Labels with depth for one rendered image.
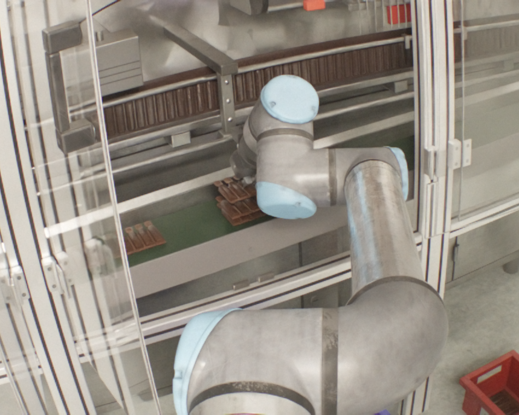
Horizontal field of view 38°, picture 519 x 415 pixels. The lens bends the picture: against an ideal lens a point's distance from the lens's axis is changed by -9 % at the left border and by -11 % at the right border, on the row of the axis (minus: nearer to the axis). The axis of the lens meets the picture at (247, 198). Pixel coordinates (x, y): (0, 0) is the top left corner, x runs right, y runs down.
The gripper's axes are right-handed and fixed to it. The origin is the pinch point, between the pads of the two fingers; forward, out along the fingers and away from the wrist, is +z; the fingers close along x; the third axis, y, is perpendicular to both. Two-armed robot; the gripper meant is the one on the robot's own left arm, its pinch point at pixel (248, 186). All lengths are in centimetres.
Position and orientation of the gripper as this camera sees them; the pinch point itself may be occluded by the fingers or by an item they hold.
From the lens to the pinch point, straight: 161.6
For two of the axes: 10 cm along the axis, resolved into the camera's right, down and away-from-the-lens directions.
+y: -3.8, -9.0, 2.2
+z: -2.2, 3.1, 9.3
